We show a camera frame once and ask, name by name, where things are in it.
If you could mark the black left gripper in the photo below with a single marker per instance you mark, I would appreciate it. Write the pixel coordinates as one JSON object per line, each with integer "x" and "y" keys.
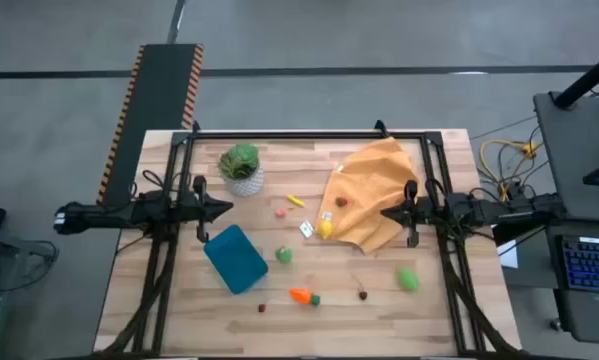
{"x": 201, "y": 207}

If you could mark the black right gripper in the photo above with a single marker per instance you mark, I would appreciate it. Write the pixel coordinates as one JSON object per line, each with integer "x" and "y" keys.
{"x": 416, "y": 212}

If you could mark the small dark red toy fruit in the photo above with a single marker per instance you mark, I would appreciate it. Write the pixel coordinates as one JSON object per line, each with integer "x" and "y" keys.
{"x": 341, "y": 201}

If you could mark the small pink toy piece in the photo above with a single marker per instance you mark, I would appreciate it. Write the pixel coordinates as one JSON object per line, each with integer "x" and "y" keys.
{"x": 280, "y": 213}

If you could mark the yellow toy lemon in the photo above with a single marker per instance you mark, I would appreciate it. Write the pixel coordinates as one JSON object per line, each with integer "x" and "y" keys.
{"x": 325, "y": 230}

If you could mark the green ribbed toy vegetable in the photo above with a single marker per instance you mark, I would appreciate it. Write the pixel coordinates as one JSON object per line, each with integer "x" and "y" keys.
{"x": 283, "y": 255}

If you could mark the dark cherry with stem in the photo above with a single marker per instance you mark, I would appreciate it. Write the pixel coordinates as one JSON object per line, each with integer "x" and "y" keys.
{"x": 362, "y": 295}

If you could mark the red cherry with stem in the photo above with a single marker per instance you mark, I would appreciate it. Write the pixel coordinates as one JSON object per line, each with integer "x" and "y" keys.
{"x": 262, "y": 308}

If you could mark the orange toy carrot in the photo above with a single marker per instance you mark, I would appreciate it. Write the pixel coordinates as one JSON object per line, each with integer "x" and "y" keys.
{"x": 301, "y": 296}

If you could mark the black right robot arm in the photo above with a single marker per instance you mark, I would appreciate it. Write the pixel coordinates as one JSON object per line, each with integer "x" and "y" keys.
{"x": 504, "y": 212}

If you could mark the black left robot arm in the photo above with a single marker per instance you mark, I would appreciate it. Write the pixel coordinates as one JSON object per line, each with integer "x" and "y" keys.
{"x": 104, "y": 215}

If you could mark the teal plastic tupperware container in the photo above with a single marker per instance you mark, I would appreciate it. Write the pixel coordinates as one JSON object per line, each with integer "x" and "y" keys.
{"x": 235, "y": 260}

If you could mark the orange waffle cloth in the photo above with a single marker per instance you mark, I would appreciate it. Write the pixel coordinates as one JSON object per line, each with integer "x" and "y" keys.
{"x": 374, "y": 185}

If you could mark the succulent in white patterned pot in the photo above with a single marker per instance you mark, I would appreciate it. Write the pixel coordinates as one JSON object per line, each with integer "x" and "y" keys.
{"x": 239, "y": 162}

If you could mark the small white paper card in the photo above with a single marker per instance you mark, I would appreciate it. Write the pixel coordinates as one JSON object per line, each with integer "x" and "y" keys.
{"x": 306, "y": 229}

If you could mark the white paper sheet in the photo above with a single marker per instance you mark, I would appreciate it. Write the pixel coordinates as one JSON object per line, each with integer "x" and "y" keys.
{"x": 510, "y": 257}

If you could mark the black hazard-striped ramp mat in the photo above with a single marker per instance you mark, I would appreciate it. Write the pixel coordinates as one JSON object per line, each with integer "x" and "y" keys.
{"x": 159, "y": 100}

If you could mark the black cart top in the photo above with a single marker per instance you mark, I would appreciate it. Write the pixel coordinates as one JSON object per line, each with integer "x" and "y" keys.
{"x": 574, "y": 150}

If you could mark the small black caster wheel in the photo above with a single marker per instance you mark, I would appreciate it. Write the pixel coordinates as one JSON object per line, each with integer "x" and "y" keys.
{"x": 556, "y": 324}

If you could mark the backlit black keyboard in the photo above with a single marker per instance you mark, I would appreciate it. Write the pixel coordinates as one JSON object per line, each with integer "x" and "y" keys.
{"x": 591, "y": 262}

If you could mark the grey side cart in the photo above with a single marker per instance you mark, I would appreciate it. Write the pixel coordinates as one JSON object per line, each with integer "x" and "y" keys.
{"x": 14, "y": 246}

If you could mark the dark grey keyboard desk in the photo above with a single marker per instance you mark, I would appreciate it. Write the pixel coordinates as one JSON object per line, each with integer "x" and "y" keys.
{"x": 589, "y": 320}

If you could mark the black round pole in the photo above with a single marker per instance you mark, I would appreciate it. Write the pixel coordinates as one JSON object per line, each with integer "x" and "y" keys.
{"x": 584, "y": 80}

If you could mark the black metal rig frame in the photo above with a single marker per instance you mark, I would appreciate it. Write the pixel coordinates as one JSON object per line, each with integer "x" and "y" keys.
{"x": 304, "y": 135}

